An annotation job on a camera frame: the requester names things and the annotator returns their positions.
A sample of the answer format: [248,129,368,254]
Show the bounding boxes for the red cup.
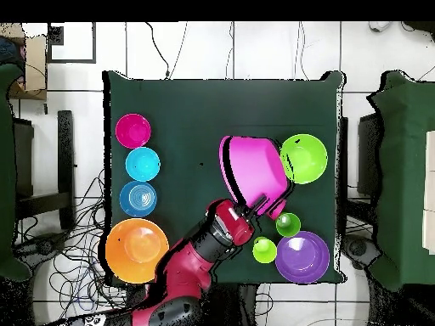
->
[266,199,288,221]

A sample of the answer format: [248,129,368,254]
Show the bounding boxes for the pink bowl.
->
[218,134,292,216]

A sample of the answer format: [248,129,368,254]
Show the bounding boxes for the light green cup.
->
[251,236,278,265]

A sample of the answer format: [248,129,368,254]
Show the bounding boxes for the dark green cup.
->
[274,212,302,239]

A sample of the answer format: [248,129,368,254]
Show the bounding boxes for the green bowl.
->
[279,133,330,185]

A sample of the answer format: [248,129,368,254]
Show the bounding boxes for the purple bowl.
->
[274,230,330,284]

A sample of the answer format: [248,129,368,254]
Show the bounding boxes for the translucent blue bowl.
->
[118,180,158,217]

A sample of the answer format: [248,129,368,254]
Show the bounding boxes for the orange bowl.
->
[105,217,170,284]

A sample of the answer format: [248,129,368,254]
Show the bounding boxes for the dark green table cloth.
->
[366,70,435,293]
[0,63,32,283]
[102,70,346,286]

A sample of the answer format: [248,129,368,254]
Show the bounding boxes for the turquoise bowl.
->
[124,146,161,183]

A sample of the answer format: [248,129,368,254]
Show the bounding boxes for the red bowl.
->
[115,113,152,149]

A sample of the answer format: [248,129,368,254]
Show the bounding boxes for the cardboard box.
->
[8,35,48,101]

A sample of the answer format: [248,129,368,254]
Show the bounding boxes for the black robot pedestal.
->
[203,284,259,326]

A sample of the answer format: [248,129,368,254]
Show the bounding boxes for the dark grey pedestal leg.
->
[341,233,381,271]
[13,229,74,262]

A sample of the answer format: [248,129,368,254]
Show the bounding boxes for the black stand frame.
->
[13,110,76,232]
[356,113,383,198]

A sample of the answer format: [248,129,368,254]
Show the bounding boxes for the tangle of black cables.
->
[13,167,150,326]

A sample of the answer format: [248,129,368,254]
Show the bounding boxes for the black cable with plug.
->
[145,21,171,81]

